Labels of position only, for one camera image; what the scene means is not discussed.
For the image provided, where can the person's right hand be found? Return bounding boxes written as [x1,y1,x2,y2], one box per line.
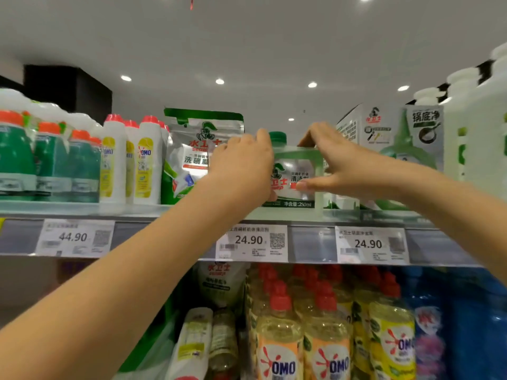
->
[295,121,407,205]

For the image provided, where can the white price tag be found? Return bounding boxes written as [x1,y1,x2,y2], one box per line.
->
[214,223,289,263]
[334,224,410,265]
[35,218,117,259]

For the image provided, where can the white green-print cleaner pouch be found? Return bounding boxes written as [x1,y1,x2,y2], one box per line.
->
[197,262,251,308]

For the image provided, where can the green cleaner box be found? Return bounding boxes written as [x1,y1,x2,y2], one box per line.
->
[264,131,327,210]

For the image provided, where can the large green white cleaner pouch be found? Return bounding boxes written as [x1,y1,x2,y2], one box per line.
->
[336,102,445,213]
[162,107,246,206]

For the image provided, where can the row of yellow red-capped bottles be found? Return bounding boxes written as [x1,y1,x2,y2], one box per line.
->
[245,262,418,380]

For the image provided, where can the person's left hand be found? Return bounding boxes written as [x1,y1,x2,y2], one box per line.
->
[203,128,277,212]

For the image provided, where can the person's right forearm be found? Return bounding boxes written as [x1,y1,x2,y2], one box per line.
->
[387,164,507,287]

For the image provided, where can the green capped cleaner bottle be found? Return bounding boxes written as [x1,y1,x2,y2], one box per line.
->
[117,295,181,374]

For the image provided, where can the person's left forearm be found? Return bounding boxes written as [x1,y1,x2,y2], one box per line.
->
[0,182,242,380]

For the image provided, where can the slim white red-capped bottle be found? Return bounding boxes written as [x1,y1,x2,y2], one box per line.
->
[165,306,214,380]
[206,311,241,374]

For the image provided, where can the blue pump cleaner bottle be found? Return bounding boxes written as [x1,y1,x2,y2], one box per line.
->
[442,268,507,380]

